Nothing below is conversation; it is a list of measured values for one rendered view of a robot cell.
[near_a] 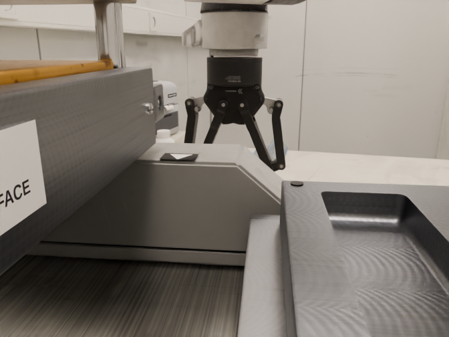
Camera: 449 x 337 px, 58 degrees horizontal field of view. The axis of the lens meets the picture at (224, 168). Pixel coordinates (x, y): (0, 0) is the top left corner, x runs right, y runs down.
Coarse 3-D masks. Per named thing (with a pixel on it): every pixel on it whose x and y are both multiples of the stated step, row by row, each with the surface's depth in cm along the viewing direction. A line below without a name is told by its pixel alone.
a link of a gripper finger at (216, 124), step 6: (222, 102) 55; (222, 108) 55; (216, 114) 55; (222, 114) 55; (216, 120) 56; (210, 126) 56; (216, 126) 56; (210, 132) 57; (216, 132) 57; (210, 138) 57
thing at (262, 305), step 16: (256, 224) 23; (272, 224) 23; (256, 240) 21; (272, 240) 21; (256, 256) 19; (272, 256) 19; (256, 272) 18; (272, 272) 18; (256, 288) 17; (272, 288) 17; (240, 304) 16; (256, 304) 16; (272, 304) 16; (240, 320) 15; (256, 320) 15; (272, 320) 15; (240, 336) 14; (256, 336) 14; (272, 336) 14
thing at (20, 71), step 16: (0, 64) 17; (16, 64) 17; (32, 64) 17; (48, 64) 17; (64, 64) 17; (80, 64) 18; (96, 64) 20; (112, 64) 22; (0, 80) 13; (16, 80) 13
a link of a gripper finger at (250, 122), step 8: (240, 104) 54; (248, 112) 55; (248, 120) 55; (248, 128) 55; (256, 128) 56; (256, 136) 56; (256, 144) 56; (264, 144) 58; (264, 152) 57; (264, 160) 57; (272, 168) 57
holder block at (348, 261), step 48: (288, 192) 21; (336, 192) 21; (384, 192) 21; (432, 192) 21; (288, 240) 16; (336, 240) 15; (384, 240) 19; (432, 240) 17; (288, 288) 14; (336, 288) 12; (384, 288) 15; (432, 288) 15; (288, 336) 13; (336, 336) 10; (384, 336) 12; (432, 336) 12
